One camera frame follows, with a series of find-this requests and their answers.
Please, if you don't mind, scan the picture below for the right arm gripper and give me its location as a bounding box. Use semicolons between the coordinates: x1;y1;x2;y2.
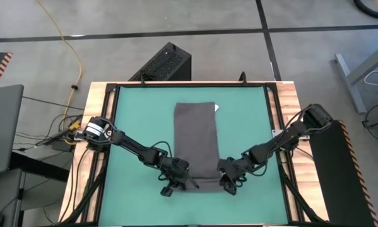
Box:
217;156;251;196

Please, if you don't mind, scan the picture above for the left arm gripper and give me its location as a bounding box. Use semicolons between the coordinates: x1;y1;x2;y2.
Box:
159;157;201;198

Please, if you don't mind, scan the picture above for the grey-brown towel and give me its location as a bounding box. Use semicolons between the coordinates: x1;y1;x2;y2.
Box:
174;101;226;194

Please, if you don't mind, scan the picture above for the green table mat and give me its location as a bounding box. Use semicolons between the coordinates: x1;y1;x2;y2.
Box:
97;86;289;226

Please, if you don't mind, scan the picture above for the large black striped-edge mat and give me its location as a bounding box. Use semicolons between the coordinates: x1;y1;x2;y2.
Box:
308;119;378;227

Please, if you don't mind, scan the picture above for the black perforated computer tower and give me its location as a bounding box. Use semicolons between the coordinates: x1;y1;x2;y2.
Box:
128;42;192;82

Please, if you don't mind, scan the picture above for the black metal beam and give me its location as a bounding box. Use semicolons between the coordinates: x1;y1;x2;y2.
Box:
8;151;71;183

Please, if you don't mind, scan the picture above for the grey metal desk leg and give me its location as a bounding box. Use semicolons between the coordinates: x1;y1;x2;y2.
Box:
334;39;378;114

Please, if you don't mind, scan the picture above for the grey side cabinet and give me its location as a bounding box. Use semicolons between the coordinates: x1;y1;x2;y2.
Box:
0;168;23;227

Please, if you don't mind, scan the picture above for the grey laptop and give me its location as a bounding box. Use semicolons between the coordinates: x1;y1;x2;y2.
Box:
0;84;25;176

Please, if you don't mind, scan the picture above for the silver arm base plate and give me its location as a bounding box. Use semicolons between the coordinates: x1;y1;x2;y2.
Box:
271;129;310;140

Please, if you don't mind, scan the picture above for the black metal table frame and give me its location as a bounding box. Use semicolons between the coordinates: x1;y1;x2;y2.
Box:
61;80;331;227

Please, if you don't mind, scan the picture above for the yellow cable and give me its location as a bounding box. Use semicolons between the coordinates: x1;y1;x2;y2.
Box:
35;0;83;146

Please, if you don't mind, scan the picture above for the thin black cable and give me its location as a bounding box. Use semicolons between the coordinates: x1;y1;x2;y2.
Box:
22;96;85;111

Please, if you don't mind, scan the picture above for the black cable loop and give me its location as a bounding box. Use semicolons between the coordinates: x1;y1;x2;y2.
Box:
362;103;378;146

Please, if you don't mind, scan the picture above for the white cable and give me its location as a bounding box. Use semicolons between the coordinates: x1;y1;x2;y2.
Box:
363;69;378;107

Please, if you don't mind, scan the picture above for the thick black hose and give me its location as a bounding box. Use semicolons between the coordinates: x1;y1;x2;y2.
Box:
352;0;378;20

